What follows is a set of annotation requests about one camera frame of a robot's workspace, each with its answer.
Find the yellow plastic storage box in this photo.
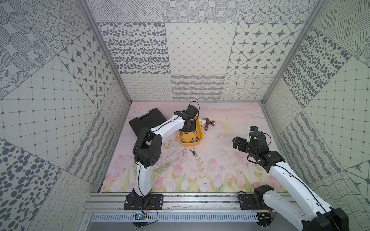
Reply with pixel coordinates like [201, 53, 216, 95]
[178, 119, 203, 147]

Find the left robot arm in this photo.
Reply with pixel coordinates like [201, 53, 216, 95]
[129, 103, 200, 202]

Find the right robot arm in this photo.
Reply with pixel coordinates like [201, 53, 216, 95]
[232, 126, 349, 231]

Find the red and white valve fitting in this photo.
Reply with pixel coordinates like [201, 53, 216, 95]
[199, 117, 216, 131]

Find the black plastic tool case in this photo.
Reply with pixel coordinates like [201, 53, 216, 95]
[129, 108, 167, 137]

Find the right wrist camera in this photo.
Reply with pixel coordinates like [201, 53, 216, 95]
[250, 126, 259, 132]

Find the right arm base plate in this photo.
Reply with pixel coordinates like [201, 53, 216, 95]
[237, 192, 272, 210]

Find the aluminium rail frame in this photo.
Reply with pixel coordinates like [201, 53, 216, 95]
[82, 193, 272, 212]

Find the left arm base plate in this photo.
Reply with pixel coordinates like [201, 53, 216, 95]
[124, 193, 164, 210]

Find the white slotted cable duct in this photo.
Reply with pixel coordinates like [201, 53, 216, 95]
[91, 212, 258, 223]

